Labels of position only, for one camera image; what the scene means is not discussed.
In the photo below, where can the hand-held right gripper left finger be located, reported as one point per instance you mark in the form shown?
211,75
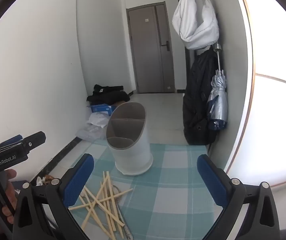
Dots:
79,180

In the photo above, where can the silver folded umbrella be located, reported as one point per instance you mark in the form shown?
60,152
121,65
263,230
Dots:
218,100

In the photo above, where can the brown bag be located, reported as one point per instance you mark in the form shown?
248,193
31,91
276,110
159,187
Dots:
50,177

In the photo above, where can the white utensil holder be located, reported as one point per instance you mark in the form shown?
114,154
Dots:
133,157

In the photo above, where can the grey door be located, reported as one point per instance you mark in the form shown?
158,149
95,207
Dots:
148,55

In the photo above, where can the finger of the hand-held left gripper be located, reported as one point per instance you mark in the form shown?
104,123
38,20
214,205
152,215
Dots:
14,140
35,138

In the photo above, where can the black hanging jacket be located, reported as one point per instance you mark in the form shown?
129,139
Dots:
198,100

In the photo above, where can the teal checked tablecloth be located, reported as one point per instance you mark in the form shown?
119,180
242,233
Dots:
173,192

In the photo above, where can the black clothing heap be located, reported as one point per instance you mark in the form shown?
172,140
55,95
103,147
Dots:
107,93

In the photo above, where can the pile of wooden chopsticks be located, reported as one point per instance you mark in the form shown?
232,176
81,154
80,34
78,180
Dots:
102,200

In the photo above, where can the white hanging bag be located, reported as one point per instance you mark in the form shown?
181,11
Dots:
193,22

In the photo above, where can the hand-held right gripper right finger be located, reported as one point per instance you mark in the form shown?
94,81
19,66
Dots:
211,180

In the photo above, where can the person's left hand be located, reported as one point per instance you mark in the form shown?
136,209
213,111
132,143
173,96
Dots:
11,192

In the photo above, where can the metal spoon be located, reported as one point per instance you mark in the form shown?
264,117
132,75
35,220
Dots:
127,230

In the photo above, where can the blue cardboard box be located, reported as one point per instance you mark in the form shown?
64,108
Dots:
101,108

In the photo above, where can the white patterned plastic bag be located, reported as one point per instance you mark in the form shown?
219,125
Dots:
40,180

